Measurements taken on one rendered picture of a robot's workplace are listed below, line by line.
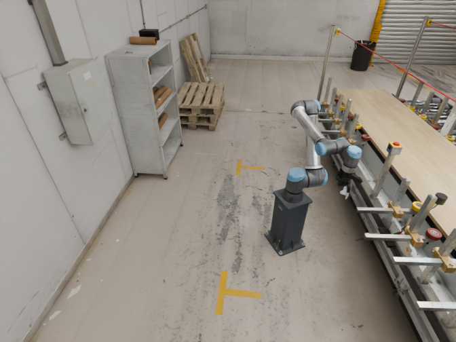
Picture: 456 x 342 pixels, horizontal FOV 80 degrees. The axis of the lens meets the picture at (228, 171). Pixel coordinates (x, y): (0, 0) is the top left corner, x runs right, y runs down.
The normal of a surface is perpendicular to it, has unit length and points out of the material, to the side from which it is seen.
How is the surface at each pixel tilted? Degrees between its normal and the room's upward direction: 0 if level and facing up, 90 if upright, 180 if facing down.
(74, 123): 90
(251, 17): 90
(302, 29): 90
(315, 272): 0
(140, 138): 90
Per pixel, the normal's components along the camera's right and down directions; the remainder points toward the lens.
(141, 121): -0.11, 0.58
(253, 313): 0.00, -0.81
